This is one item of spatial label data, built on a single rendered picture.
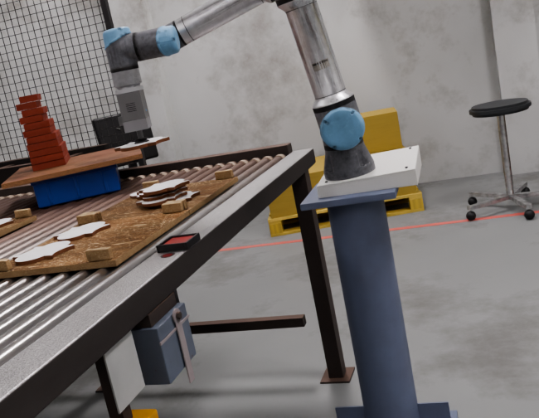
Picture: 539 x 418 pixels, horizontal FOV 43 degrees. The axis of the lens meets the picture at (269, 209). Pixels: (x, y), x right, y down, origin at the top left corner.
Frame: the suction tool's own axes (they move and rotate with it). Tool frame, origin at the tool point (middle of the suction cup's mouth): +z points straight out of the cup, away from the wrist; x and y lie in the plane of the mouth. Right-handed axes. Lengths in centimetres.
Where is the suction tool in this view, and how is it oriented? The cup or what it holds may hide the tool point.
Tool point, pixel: (143, 146)
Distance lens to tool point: 193.0
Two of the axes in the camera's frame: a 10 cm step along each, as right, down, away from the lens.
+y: 0.5, 2.1, -9.8
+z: 1.9, 9.6, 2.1
